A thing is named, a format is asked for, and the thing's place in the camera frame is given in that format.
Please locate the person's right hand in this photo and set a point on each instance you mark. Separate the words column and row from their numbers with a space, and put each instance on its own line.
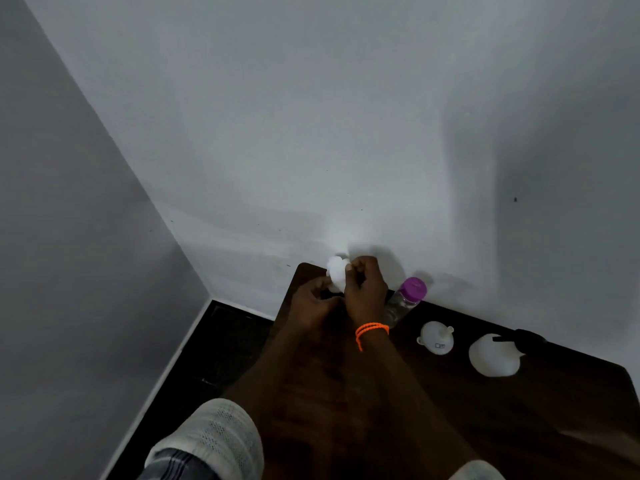
column 367, row 294

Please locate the person's left hand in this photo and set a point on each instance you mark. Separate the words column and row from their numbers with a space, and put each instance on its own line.
column 310, row 309

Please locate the clear bottle with purple cap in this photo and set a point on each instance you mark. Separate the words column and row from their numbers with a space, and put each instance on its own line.
column 397, row 312

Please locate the purple bottle cap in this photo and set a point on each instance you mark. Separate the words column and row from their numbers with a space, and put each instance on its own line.
column 414, row 288

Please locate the white plastic funnel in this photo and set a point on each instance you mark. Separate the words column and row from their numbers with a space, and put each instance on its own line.
column 436, row 339

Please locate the black spray head with tube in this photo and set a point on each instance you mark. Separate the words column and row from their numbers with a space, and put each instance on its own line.
column 530, row 340

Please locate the person's right forearm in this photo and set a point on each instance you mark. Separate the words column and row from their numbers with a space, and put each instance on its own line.
column 420, row 404

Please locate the person's left forearm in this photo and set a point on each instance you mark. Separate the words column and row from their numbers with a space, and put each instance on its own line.
column 280, row 374

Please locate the person's left plaid sleeve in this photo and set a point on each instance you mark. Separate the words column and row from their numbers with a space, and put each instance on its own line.
column 215, row 439

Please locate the person's plaid sleeve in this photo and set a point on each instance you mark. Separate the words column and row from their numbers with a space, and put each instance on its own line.
column 215, row 439
column 477, row 472

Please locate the person's right plaid sleeve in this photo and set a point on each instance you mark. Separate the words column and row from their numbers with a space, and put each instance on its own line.
column 477, row 472

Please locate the white folded tissue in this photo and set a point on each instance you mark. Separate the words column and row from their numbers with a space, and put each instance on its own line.
column 336, row 272

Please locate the white baseboard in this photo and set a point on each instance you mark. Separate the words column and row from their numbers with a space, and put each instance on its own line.
column 160, row 389

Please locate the dark wooden table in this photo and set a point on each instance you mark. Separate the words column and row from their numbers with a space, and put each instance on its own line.
column 525, row 419

